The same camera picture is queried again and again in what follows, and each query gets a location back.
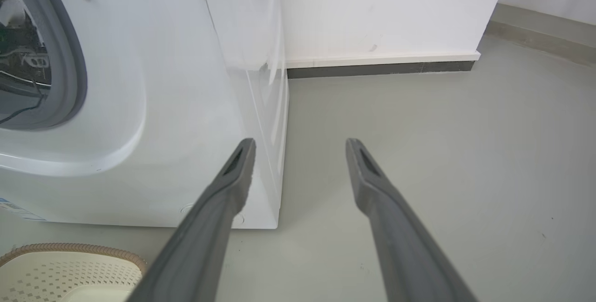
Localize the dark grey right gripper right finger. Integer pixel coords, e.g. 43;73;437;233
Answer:
345;138;479;302

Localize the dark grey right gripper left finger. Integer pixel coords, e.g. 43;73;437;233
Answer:
126;138;257;302

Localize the cream perforated laundry basket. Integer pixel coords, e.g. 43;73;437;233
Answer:
0;243;148;302

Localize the white front-load washing machine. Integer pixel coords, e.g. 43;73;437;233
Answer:
0;0;290;229

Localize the blue energy label sticker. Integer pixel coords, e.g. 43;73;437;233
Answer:
0;197;46;221

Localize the grey rubber door gasket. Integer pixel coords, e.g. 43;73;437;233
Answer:
0;0;88;131

